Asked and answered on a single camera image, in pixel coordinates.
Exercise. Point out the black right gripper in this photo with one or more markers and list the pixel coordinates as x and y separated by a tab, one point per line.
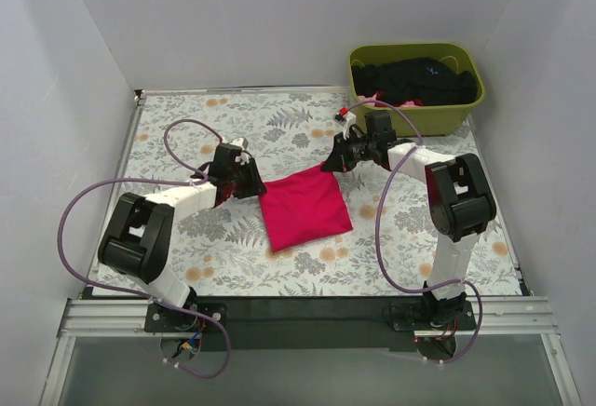
346	153

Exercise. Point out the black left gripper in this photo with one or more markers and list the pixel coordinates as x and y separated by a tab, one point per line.
247	178

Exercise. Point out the magenta t shirt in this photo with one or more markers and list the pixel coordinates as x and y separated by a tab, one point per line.
303	207

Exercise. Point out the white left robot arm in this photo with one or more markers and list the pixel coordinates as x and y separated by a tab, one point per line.
137	238

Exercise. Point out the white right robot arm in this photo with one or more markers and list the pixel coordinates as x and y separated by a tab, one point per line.
460	201

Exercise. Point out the floral patterned table mat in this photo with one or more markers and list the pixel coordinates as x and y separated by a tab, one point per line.
225	251

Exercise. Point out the pink garment in basket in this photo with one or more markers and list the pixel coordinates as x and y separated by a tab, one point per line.
375	100

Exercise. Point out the green plastic laundry basket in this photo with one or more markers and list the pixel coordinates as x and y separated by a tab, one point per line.
428	120

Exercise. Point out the black t shirt in basket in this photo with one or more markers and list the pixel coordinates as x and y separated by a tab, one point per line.
431	82

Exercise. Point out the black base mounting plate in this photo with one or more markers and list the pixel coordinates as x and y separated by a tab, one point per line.
298	323

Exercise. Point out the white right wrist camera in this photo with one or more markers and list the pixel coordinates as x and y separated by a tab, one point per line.
346	119

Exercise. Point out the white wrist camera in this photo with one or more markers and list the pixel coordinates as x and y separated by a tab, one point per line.
346	119
244	156

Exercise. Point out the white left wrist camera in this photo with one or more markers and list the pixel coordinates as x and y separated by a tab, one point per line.
244	156

